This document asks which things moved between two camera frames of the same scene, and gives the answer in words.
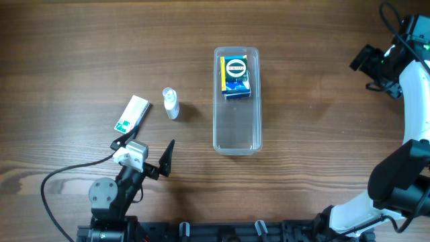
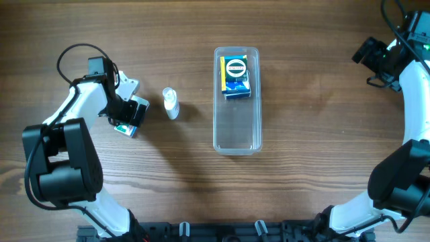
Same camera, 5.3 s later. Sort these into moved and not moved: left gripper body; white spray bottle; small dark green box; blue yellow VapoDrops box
Moved: left gripper body
Not moved: small dark green box; blue yellow VapoDrops box; white spray bottle
